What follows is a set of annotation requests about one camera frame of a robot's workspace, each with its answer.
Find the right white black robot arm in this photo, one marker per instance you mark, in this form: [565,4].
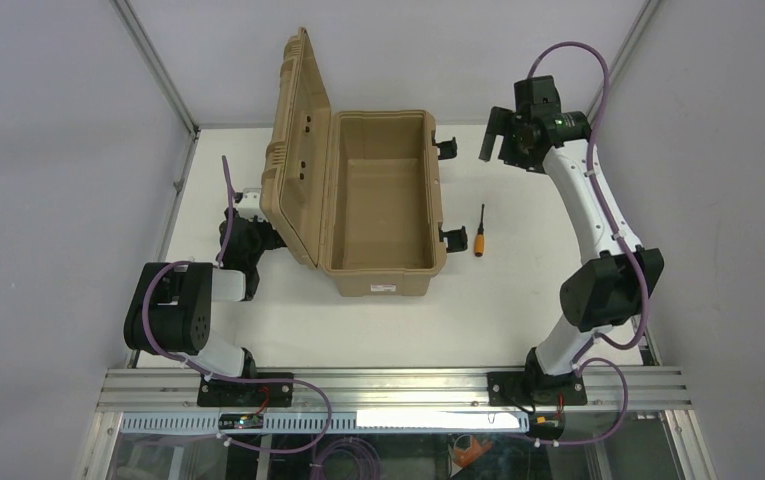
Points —
[608,298]

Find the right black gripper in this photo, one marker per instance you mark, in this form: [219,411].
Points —
[501,134]

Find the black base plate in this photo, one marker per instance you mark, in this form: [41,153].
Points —
[519,388]
[244,391]

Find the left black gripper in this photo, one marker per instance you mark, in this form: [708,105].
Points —
[249,241]

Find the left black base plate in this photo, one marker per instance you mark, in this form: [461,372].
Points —
[244,391]

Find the orange black screwdriver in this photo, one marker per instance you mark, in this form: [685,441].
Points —
[479,242]

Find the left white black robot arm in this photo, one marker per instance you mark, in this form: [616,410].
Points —
[170,311]

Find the tan plastic tool case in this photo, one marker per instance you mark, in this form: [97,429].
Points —
[355,194]

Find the aluminium mounting rail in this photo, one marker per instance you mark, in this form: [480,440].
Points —
[350,389]

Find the orange object under table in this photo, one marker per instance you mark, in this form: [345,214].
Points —
[467,448]

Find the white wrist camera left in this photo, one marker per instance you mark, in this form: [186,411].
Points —
[247,203]

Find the white slotted cable duct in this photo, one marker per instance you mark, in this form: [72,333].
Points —
[359,422]

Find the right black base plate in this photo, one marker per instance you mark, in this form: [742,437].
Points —
[519,388]

